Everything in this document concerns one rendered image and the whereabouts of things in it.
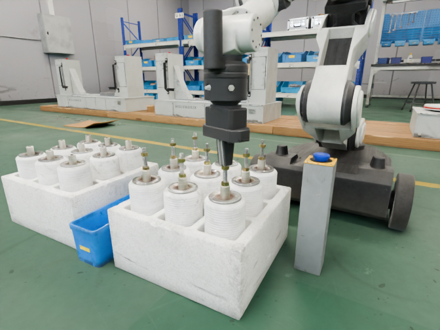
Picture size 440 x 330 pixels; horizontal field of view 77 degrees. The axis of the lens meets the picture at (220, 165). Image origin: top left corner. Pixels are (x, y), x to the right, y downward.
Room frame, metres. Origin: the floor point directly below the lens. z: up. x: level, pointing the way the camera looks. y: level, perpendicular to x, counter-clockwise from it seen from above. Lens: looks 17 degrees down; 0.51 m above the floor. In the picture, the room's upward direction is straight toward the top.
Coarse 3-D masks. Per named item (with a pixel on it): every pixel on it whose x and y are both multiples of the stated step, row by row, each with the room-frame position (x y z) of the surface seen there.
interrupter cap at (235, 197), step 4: (212, 192) 0.60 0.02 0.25; (216, 192) 0.60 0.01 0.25; (232, 192) 0.60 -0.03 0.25; (236, 192) 0.60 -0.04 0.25; (208, 196) 0.58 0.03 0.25; (212, 196) 0.58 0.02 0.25; (216, 196) 0.58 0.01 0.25; (232, 196) 0.58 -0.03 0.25; (236, 196) 0.58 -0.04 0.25; (240, 196) 0.57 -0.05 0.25; (212, 200) 0.55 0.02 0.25; (216, 200) 0.56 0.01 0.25; (220, 200) 0.55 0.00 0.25; (224, 200) 0.56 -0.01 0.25; (228, 200) 0.55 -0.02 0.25; (232, 200) 0.56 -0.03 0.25; (236, 200) 0.55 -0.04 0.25; (224, 204) 0.54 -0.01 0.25
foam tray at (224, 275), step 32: (288, 192) 0.79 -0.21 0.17; (128, 224) 0.62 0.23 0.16; (160, 224) 0.58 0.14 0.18; (256, 224) 0.58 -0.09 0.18; (128, 256) 0.63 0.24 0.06; (160, 256) 0.58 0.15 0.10; (192, 256) 0.53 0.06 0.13; (224, 256) 0.49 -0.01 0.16; (256, 256) 0.55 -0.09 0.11; (192, 288) 0.53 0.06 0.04; (224, 288) 0.49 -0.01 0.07; (256, 288) 0.56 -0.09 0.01
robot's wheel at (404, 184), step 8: (400, 176) 0.87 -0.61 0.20; (408, 176) 0.87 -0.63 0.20; (400, 184) 0.84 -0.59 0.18; (408, 184) 0.83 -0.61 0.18; (400, 192) 0.82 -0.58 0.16; (408, 192) 0.81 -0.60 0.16; (400, 200) 0.81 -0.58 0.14; (408, 200) 0.80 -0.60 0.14; (392, 208) 0.83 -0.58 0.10; (400, 208) 0.80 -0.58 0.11; (408, 208) 0.79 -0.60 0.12; (392, 216) 0.81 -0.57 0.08; (400, 216) 0.80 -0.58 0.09; (408, 216) 0.79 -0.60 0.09; (392, 224) 0.82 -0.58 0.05; (400, 224) 0.81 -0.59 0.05
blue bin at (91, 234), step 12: (108, 204) 0.82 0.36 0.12; (84, 216) 0.74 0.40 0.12; (96, 216) 0.77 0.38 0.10; (72, 228) 0.68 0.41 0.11; (84, 228) 0.73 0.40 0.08; (96, 228) 0.76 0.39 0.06; (108, 228) 0.69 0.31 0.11; (84, 240) 0.67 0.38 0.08; (96, 240) 0.65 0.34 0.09; (108, 240) 0.69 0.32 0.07; (84, 252) 0.67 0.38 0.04; (96, 252) 0.65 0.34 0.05; (108, 252) 0.68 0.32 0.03; (96, 264) 0.66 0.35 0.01
